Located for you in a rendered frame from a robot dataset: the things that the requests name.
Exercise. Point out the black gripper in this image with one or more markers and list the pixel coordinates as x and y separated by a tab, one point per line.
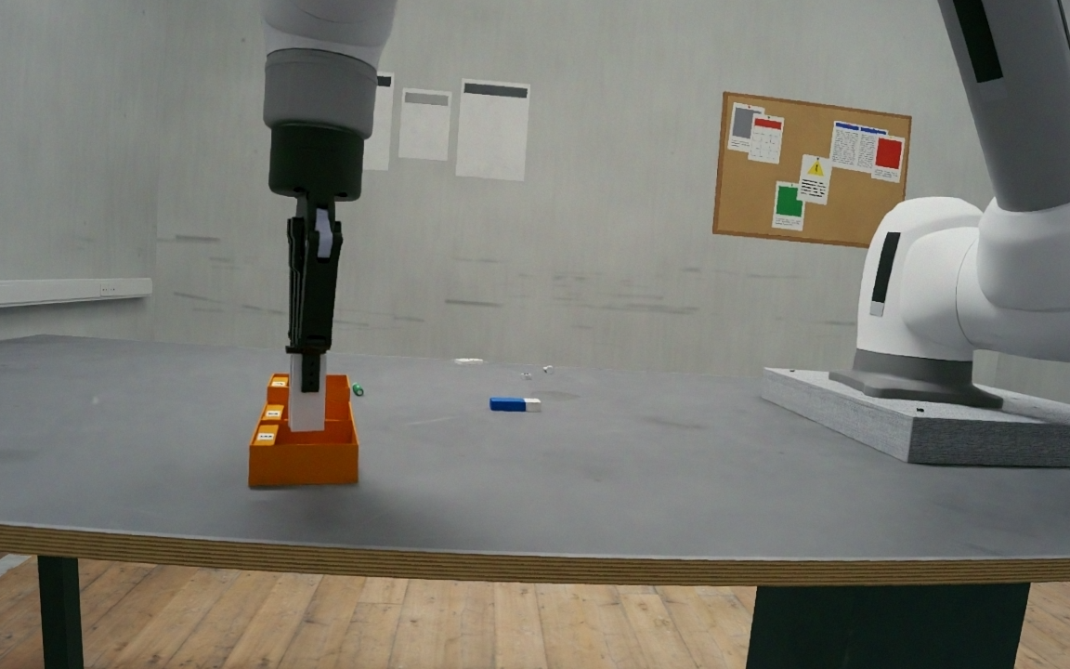
319	166

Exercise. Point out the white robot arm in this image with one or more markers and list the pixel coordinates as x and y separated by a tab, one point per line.
933	286

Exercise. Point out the orange rack of open bins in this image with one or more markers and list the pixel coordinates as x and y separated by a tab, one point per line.
305	457

